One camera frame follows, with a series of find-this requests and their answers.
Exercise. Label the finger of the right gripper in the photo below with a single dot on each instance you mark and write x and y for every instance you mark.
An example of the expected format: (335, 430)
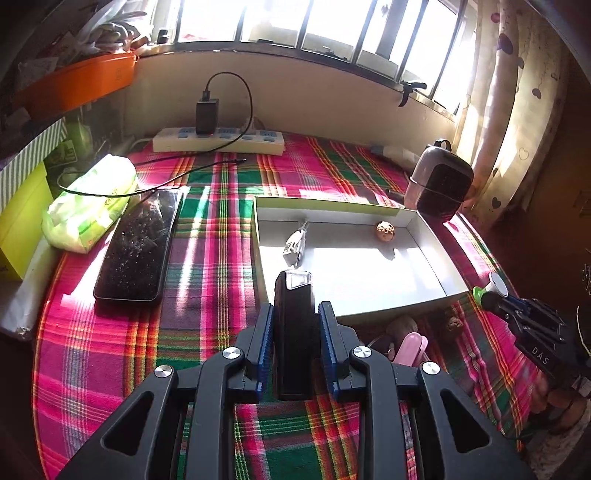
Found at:
(515, 304)
(493, 303)

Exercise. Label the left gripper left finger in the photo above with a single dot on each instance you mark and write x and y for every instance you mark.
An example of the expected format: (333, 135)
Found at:
(179, 423)

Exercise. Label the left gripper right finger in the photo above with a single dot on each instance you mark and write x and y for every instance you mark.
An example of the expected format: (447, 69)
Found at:
(412, 416)

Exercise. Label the brown walnut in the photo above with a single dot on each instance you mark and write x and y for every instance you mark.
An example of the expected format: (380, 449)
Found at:
(447, 326)
(385, 231)

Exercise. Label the pink cable clip back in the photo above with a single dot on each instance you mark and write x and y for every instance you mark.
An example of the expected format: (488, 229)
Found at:
(412, 350)

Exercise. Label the small clear round jar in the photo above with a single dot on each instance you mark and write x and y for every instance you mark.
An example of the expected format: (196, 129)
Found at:
(401, 327)

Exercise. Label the black rectangular power bank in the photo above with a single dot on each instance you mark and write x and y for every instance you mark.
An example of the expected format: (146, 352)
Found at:
(295, 336)

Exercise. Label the white green round stand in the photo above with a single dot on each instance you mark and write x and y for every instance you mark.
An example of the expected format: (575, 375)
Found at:
(495, 284)

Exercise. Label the black round two-button device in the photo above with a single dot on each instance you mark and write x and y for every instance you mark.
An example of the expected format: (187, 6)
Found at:
(384, 344)

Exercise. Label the person's right hand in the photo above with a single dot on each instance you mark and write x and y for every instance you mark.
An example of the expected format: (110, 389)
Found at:
(568, 400)

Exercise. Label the white green open box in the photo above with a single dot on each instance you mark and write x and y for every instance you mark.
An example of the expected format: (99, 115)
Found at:
(367, 281)

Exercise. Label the small desktop fan heater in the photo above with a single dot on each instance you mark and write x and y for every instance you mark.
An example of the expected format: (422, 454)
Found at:
(439, 183)

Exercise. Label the black smartphone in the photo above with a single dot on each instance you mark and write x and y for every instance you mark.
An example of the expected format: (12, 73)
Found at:
(135, 262)

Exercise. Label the heart pattern curtain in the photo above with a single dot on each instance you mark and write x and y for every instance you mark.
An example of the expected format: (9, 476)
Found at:
(513, 106)

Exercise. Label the black window latch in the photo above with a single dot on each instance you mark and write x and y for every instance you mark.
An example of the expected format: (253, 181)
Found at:
(408, 89)

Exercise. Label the green tissue pack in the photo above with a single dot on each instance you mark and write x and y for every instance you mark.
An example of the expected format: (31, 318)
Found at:
(83, 212)

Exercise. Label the yellow green box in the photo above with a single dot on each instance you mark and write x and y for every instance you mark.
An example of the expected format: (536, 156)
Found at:
(21, 224)

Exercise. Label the striped gift box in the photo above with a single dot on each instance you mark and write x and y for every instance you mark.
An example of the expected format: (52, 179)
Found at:
(16, 169)

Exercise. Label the white power strip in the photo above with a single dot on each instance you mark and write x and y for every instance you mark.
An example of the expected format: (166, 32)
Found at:
(223, 139)

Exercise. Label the black charger adapter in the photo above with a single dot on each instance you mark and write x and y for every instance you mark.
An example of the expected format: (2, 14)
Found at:
(206, 115)

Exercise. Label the orange storage box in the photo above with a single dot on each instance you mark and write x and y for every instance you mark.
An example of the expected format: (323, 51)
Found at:
(76, 85)

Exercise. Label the plastic bags on orange box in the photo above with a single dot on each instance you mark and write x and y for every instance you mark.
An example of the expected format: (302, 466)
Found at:
(119, 26)

